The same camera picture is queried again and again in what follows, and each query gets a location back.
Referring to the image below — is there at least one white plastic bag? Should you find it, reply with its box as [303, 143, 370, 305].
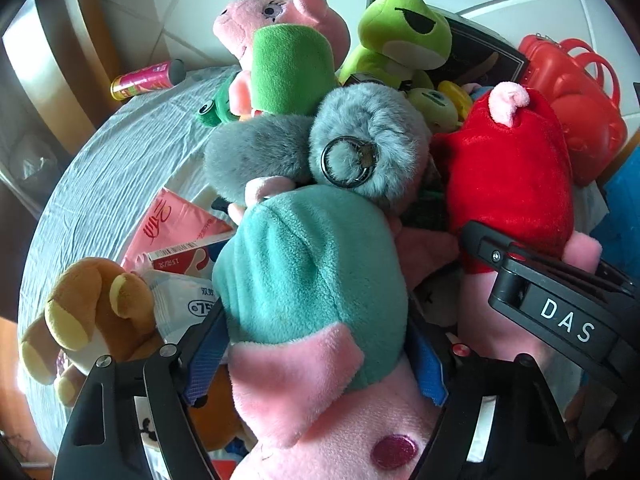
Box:
[7, 135, 61, 196]

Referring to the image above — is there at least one brown wooden furniture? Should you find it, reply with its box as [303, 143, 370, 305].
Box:
[0, 0, 126, 201]

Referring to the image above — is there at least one pink pig plush green dress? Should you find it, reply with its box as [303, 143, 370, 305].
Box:
[212, 0, 351, 116]

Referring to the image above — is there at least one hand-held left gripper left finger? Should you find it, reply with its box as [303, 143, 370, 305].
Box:
[52, 302, 228, 480]

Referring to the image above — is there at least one green frog plush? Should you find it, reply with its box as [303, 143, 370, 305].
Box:
[339, 0, 453, 86]

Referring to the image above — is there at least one red bear-shaped suitcase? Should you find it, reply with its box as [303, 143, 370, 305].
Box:
[517, 34, 628, 186]

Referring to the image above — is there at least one pink pig plush teal shirt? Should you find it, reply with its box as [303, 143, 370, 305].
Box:
[212, 182, 461, 480]

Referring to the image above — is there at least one round desktop with white cloth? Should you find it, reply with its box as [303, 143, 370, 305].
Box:
[17, 65, 256, 466]

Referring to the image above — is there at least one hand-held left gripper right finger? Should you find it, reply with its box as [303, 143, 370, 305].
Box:
[407, 320, 586, 480]

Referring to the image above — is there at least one blue plastic crate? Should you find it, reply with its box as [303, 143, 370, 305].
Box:
[592, 130, 640, 281]

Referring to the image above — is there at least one grey fur ball keychain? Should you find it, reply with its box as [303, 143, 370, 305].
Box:
[204, 84, 432, 211]

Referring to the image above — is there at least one white printed packet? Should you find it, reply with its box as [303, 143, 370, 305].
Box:
[147, 272, 226, 346]

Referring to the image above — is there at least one red white medicine box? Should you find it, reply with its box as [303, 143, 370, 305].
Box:
[145, 240, 221, 281]

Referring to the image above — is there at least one pink flowered tissue pack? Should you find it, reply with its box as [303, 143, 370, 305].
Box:
[122, 187, 235, 271]

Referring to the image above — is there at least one pink cylindrical can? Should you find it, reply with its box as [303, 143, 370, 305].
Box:
[110, 59, 187, 102]

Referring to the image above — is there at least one black flat box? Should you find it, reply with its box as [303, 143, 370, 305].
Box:
[367, 0, 531, 86]

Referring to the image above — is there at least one pink pig plush red dress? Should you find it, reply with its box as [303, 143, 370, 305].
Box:
[430, 81, 603, 361]

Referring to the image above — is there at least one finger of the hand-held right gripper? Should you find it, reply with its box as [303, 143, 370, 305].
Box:
[460, 220, 637, 297]

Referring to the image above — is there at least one small green frog toy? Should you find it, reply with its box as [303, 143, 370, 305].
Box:
[196, 72, 246, 127]

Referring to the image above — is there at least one tan bear plush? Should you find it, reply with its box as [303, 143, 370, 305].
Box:
[19, 257, 166, 408]

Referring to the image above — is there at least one small green one-eyed plush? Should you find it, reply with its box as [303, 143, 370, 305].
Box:
[407, 85, 471, 131]

